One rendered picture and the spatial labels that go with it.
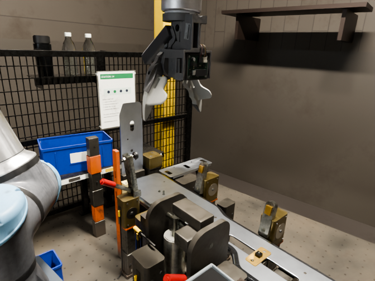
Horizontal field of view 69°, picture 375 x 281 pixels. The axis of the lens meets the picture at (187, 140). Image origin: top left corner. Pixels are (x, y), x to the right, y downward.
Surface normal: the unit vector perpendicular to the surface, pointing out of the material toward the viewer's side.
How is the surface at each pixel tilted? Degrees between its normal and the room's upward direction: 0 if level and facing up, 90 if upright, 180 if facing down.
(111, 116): 90
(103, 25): 90
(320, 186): 90
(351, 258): 0
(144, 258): 0
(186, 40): 90
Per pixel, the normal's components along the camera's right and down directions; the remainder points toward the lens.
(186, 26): -0.75, 0.18
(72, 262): 0.04, -0.95
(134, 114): 0.66, 0.26
